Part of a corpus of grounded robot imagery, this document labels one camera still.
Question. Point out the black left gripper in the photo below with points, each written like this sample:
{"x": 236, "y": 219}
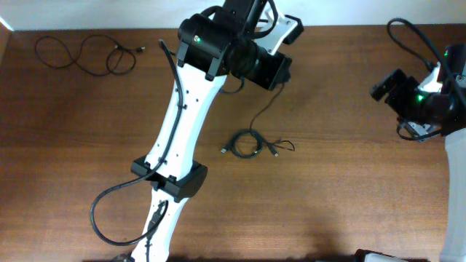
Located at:
{"x": 276, "y": 73}

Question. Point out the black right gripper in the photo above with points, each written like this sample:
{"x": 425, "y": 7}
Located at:
{"x": 384, "y": 85}

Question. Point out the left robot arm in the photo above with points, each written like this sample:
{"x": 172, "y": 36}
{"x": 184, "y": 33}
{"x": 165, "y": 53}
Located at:
{"x": 239, "y": 38}

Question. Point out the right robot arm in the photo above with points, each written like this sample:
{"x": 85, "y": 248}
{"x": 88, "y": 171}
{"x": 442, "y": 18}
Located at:
{"x": 433, "y": 108}

